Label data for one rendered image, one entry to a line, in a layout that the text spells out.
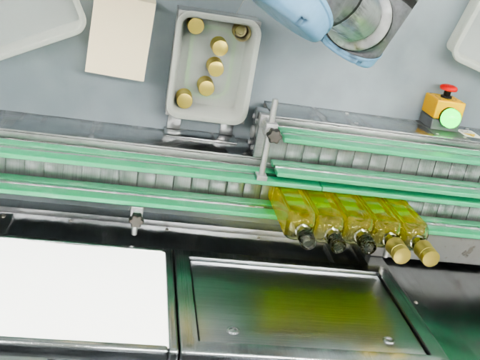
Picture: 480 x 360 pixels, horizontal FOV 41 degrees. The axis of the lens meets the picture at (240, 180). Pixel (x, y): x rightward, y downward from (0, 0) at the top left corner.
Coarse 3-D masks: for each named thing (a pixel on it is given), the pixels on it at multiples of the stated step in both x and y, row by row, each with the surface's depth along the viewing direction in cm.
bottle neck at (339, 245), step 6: (324, 234) 122; (330, 234) 120; (336, 234) 119; (330, 240) 119; (336, 240) 117; (342, 240) 117; (330, 246) 118; (336, 246) 120; (342, 246) 119; (336, 252) 118
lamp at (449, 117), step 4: (448, 108) 144; (452, 108) 144; (444, 112) 143; (448, 112) 143; (452, 112) 142; (456, 112) 143; (440, 116) 144; (444, 116) 143; (448, 116) 142; (452, 116) 142; (456, 116) 142; (460, 116) 143; (440, 120) 145; (444, 120) 143; (448, 120) 143; (452, 120) 143; (456, 120) 143; (460, 120) 143; (444, 124) 144; (448, 124) 143; (452, 124) 143; (456, 124) 143
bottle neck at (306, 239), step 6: (300, 228) 120; (306, 228) 119; (300, 234) 118; (306, 234) 117; (312, 234) 118; (300, 240) 117; (306, 240) 120; (312, 240) 118; (306, 246) 117; (312, 246) 117
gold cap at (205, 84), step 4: (204, 76) 140; (208, 76) 140; (200, 80) 138; (204, 80) 137; (208, 80) 137; (200, 84) 137; (204, 84) 137; (208, 84) 137; (212, 84) 137; (200, 88) 137; (204, 88) 137; (208, 88) 137; (212, 88) 137; (200, 92) 137; (204, 92) 137; (208, 92) 137; (212, 92) 138
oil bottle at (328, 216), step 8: (304, 192) 134; (312, 192) 133; (320, 192) 134; (312, 200) 129; (320, 200) 130; (328, 200) 131; (312, 208) 127; (320, 208) 126; (328, 208) 127; (336, 208) 127; (320, 216) 123; (328, 216) 123; (336, 216) 124; (320, 224) 122; (328, 224) 122; (336, 224) 122; (344, 224) 123; (320, 232) 122; (320, 240) 123
